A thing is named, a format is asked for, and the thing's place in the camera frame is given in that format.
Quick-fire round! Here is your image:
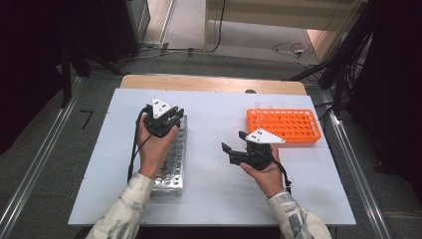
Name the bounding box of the hand-held gripper cable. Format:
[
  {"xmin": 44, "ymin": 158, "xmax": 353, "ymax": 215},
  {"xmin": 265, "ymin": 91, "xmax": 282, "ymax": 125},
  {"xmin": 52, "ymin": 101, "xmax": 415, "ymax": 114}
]
[
  {"xmin": 127, "ymin": 105, "xmax": 152, "ymax": 183},
  {"xmin": 262, "ymin": 150, "xmax": 293, "ymax": 195}
]

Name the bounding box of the person's right hand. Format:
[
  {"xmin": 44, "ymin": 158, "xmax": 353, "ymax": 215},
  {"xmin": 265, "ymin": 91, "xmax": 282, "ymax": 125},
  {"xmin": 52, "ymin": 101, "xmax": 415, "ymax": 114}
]
[{"xmin": 239, "ymin": 143, "xmax": 287, "ymax": 199}]

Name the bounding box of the metal test tube rack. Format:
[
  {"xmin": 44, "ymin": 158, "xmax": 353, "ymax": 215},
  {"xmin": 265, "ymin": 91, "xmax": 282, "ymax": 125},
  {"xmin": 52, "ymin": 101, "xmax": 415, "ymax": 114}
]
[{"xmin": 150, "ymin": 114, "xmax": 189, "ymax": 197}]

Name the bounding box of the left hand-held gripper cable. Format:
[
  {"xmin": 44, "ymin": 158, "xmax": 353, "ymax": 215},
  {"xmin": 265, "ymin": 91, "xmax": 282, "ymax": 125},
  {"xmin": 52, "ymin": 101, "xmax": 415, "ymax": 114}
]
[{"xmin": 127, "ymin": 105, "xmax": 152, "ymax": 183}]

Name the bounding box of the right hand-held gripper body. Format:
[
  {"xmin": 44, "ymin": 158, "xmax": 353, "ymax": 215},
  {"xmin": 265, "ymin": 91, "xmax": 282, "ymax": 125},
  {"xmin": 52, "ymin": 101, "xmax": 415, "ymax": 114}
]
[{"xmin": 228, "ymin": 128, "xmax": 287, "ymax": 172}]

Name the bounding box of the beige furniture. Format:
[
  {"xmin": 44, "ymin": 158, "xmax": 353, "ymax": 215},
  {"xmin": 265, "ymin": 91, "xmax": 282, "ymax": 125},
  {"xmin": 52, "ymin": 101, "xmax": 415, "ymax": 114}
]
[{"xmin": 203, "ymin": 0, "xmax": 369, "ymax": 63}]

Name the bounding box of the grey cabinet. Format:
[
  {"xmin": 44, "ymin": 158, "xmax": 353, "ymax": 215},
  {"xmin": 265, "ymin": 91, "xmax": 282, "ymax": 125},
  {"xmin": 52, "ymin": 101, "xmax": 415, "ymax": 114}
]
[{"xmin": 125, "ymin": 0, "xmax": 152, "ymax": 44}]

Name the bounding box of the black stand with cables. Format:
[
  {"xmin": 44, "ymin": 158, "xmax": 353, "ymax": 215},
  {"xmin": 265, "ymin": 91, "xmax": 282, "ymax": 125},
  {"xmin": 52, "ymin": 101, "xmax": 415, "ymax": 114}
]
[{"xmin": 288, "ymin": 0, "xmax": 379, "ymax": 114}]

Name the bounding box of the right hand-held gripper cable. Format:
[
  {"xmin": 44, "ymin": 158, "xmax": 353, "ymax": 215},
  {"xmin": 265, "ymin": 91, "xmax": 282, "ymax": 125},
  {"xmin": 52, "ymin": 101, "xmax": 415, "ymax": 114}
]
[{"xmin": 262, "ymin": 150, "xmax": 293, "ymax": 195}]

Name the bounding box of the white floor cable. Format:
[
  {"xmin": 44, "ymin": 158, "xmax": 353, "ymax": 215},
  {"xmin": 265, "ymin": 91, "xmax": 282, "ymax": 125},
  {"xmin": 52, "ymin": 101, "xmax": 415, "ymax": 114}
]
[{"xmin": 272, "ymin": 41, "xmax": 319, "ymax": 69}]

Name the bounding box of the orange test tube rack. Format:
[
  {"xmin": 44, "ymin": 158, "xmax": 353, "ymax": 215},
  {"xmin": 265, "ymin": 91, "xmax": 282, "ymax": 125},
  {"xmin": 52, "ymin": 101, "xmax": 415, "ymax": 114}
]
[{"xmin": 246, "ymin": 108, "xmax": 322, "ymax": 144}]

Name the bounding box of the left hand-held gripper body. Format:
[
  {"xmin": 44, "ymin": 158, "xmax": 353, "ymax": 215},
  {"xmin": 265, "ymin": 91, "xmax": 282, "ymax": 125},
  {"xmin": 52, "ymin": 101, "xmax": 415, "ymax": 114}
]
[{"xmin": 142, "ymin": 98, "xmax": 177, "ymax": 138}]

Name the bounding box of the black hanging cable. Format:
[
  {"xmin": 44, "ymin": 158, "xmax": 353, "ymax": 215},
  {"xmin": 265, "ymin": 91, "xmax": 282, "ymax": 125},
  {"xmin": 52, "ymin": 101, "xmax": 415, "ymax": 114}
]
[{"xmin": 205, "ymin": 0, "xmax": 228, "ymax": 54}]

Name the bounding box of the person's left hand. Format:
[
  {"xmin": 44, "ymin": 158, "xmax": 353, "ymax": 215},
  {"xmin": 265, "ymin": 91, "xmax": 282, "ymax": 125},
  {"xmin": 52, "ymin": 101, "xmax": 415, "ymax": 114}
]
[{"xmin": 136, "ymin": 114, "xmax": 179, "ymax": 180}]

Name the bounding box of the white board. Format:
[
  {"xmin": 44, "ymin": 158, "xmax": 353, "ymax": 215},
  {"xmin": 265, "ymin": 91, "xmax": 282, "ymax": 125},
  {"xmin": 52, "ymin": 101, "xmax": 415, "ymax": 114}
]
[{"xmin": 68, "ymin": 88, "xmax": 357, "ymax": 227}]

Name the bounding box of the wooden table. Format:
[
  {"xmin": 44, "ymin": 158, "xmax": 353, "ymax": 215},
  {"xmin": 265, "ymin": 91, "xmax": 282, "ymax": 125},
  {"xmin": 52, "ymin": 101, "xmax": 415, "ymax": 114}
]
[{"xmin": 118, "ymin": 74, "xmax": 308, "ymax": 97}]

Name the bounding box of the metal floor rail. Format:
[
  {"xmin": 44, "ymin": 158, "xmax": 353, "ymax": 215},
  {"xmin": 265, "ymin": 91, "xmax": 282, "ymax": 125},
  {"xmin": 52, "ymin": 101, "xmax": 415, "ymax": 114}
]
[
  {"xmin": 319, "ymin": 89, "xmax": 392, "ymax": 239},
  {"xmin": 0, "ymin": 76, "xmax": 84, "ymax": 230}
]

